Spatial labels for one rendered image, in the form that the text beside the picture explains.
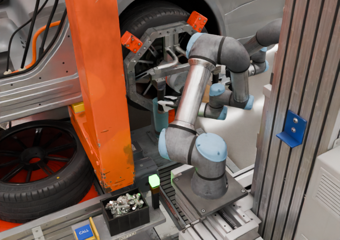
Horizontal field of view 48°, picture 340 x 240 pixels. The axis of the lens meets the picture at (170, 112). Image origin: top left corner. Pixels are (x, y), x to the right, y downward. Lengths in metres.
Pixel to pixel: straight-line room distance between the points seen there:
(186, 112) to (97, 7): 0.51
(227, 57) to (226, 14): 0.91
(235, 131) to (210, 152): 1.80
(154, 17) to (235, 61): 0.75
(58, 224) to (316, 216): 1.35
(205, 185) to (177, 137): 0.21
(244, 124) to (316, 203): 2.09
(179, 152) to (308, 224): 0.51
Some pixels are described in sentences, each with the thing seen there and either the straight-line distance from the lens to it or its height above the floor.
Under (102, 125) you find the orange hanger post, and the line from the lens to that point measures 1.72.
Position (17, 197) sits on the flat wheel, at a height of 0.49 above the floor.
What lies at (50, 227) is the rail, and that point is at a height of 0.34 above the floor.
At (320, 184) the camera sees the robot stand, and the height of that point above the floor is 1.15.
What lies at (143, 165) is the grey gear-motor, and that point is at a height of 0.40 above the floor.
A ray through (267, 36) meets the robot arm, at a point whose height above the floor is 1.20.
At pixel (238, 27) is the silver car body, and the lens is 2.52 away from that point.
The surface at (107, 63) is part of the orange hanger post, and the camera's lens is 1.57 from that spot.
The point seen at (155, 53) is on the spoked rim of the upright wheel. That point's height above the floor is 0.93.
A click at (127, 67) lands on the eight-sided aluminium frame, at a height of 0.95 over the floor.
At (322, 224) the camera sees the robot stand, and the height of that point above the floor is 1.02.
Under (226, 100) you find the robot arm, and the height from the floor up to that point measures 0.92.
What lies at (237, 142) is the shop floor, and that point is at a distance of 3.09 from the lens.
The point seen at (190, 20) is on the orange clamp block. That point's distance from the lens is 2.24.
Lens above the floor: 1.97
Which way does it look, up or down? 36 degrees down
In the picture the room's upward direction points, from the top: 1 degrees counter-clockwise
